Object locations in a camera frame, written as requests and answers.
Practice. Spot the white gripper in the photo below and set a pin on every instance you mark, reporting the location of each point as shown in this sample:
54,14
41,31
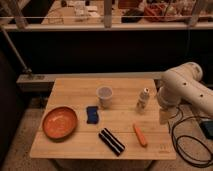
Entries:
164,115

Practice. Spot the small white bottle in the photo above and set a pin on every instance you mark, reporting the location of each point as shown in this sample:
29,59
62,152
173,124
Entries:
143,98

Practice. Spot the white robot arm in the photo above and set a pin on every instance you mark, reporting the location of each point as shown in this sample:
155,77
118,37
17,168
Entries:
183,82

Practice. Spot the orange carrot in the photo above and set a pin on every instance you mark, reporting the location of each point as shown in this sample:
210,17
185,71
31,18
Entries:
140,135

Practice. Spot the dark box on floor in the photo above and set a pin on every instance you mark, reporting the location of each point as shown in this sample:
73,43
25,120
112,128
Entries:
207,128

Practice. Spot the black white striped block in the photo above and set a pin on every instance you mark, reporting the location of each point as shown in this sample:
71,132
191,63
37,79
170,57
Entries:
111,141

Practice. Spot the clear plastic cup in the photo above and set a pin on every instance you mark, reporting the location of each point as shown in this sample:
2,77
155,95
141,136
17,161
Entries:
104,94

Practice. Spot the orange bowl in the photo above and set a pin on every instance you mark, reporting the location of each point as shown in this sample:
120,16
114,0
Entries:
59,123

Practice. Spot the diagonal metal pole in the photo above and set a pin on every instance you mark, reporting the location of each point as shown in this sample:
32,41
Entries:
27,70

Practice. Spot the upper shelf with clutter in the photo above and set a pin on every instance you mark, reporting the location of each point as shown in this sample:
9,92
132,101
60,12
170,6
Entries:
105,15

